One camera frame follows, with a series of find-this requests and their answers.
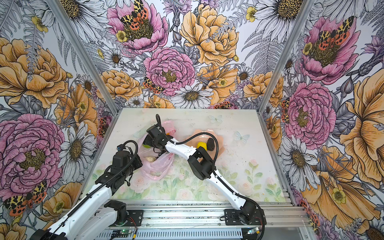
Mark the right aluminium corner post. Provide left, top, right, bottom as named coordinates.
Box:
left=258, top=0, right=315, bottom=115

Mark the fake pale yellow pear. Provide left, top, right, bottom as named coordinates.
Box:
left=146, top=156, right=157, bottom=163

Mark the aluminium corner post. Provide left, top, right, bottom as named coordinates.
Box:
left=47, top=1, right=120, bottom=116
left=258, top=0, right=315, bottom=115

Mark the pink printed plastic bag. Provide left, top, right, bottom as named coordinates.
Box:
left=138, top=127, right=175, bottom=181

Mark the right green circuit board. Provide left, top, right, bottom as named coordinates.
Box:
left=247, top=227, right=261, bottom=235

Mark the white ventilated cable duct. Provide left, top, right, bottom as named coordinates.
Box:
left=95, top=228, right=243, bottom=240

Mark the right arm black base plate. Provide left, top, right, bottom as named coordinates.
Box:
left=220, top=209, right=267, bottom=226

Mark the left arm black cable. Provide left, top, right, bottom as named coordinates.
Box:
left=47, top=139, right=139, bottom=238

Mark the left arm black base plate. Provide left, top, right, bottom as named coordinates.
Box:
left=121, top=210, right=144, bottom=227

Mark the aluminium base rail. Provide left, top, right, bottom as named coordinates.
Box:
left=124, top=200, right=310, bottom=229

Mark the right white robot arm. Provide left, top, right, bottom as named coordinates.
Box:
left=144, top=124, right=267, bottom=226

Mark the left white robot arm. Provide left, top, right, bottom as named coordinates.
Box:
left=30, top=150, right=143, bottom=240

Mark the fake yellow lemon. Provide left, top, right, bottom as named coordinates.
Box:
left=197, top=142, right=208, bottom=151

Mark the left green circuit board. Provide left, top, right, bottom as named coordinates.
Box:
left=111, top=230, right=137, bottom=240

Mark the green circuit board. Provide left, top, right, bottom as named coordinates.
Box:
left=247, top=227, right=261, bottom=235
left=111, top=230, right=137, bottom=240

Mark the left aluminium corner post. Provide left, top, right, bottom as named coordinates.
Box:
left=47, top=1, right=120, bottom=116

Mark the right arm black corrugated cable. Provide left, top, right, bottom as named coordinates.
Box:
left=155, top=113, right=220, bottom=163

